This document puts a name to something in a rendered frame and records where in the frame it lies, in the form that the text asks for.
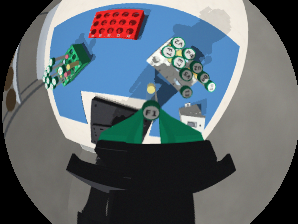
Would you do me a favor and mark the white test tube rack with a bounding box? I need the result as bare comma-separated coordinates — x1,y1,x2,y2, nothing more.
146,38,197,93

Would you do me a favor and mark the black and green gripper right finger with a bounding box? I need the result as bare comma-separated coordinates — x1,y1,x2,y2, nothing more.
159,109,204,144

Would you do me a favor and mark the blue bench mat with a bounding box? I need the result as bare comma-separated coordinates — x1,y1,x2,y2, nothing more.
50,3,240,129

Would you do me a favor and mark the green tube rack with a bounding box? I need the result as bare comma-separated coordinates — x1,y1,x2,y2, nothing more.
62,44,91,87

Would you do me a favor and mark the red tube rack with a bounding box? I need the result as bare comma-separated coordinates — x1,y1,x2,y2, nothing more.
88,9,145,40

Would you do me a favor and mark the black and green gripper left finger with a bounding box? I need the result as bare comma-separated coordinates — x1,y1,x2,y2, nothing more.
98,109,144,144

